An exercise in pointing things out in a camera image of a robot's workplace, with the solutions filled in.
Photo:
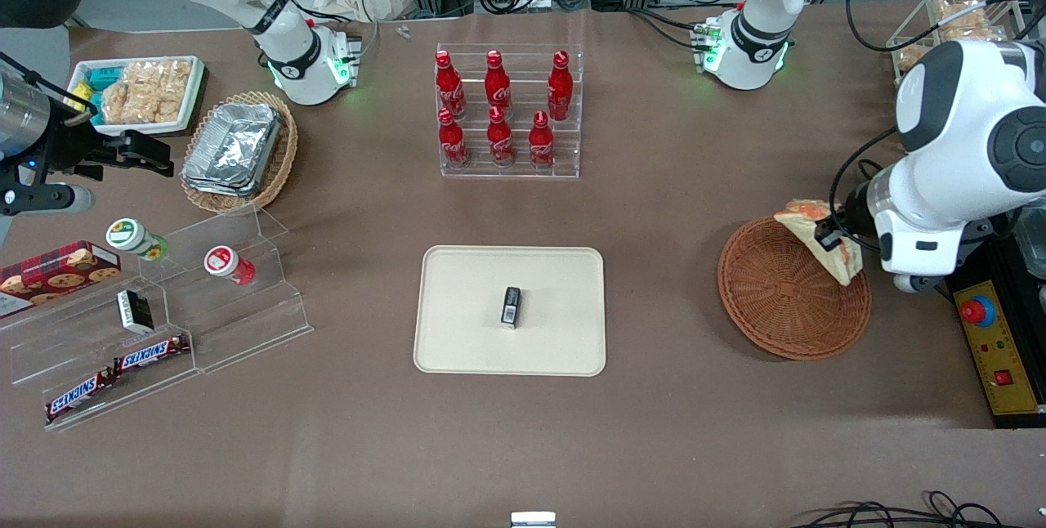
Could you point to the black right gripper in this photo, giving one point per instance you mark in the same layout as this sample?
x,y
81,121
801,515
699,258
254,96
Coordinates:
x,y
72,146

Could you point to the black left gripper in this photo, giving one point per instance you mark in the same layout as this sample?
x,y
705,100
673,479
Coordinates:
x,y
852,216

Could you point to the triangular sandwich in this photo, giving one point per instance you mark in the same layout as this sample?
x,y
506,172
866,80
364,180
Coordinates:
x,y
842,266

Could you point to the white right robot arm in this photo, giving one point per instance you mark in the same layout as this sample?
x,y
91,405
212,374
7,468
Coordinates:
x,y
286,46

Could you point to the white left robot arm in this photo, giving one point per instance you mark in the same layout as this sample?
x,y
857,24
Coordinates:
x,y
760,38

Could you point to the white rectangular snack tray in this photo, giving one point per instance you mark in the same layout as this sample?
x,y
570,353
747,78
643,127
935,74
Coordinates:
x,y
194,95

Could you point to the brown wicker basket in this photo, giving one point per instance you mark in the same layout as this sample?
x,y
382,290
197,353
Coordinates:
x,y
776,299

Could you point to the light wicker basket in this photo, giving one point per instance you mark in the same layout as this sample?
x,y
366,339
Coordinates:
x,y
282,160

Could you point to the beige plastic tray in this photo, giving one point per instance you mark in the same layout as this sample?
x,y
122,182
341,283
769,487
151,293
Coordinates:
x,y
466,315

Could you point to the rice cracker bag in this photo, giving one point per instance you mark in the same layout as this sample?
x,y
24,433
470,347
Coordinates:
x,y
147,91

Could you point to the stacked aluminium foil containers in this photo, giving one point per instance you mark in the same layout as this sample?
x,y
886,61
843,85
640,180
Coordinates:
x,y
233,148

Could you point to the green lidded yogurt cup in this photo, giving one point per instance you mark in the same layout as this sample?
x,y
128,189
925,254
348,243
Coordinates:
x,y
131,235

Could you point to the teal snack packet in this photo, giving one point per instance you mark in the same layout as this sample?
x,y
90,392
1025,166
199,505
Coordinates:
x,y
102,78

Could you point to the yellow snack packet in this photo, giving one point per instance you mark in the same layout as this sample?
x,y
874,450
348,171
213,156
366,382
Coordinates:
x,y
80,96

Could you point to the red lidded yogurt cup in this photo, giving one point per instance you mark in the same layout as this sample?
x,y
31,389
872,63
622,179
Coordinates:
x,y
225,262

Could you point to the red cookie box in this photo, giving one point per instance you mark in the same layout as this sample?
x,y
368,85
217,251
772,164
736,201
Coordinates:
x,y
57,275

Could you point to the black and white small box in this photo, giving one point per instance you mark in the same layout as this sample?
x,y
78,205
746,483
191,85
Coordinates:
x,y
135,311

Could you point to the clear acrylic stepped display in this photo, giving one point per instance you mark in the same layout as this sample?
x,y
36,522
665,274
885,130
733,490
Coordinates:
x,y
237,324

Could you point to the fried snack bag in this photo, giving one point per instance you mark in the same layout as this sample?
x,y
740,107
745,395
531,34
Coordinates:
x,y
968,32
911,60
960,13

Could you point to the snickers chocolate bar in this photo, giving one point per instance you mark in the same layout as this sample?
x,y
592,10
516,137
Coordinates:
x,y
78,396
151,354

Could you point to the yellow emergency stop control box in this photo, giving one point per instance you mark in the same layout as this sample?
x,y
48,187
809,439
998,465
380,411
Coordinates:
x,y
1001,348

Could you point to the clear acrylic bottle rack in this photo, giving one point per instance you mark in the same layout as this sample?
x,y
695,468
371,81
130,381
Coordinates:
x,y
564,152

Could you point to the red cola bottle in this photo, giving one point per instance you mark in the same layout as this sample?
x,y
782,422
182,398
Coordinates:
x,y
449,87
453,144
560,91
541,145
498,87
500,142

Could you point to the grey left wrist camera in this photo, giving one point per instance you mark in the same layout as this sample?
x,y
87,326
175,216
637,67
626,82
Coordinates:
x,y
915,283

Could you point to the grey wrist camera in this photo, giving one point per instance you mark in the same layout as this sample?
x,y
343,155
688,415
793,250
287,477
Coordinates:
x,y
915,283
49,199

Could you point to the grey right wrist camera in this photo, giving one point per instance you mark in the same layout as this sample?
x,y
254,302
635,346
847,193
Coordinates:
x,y
49,199

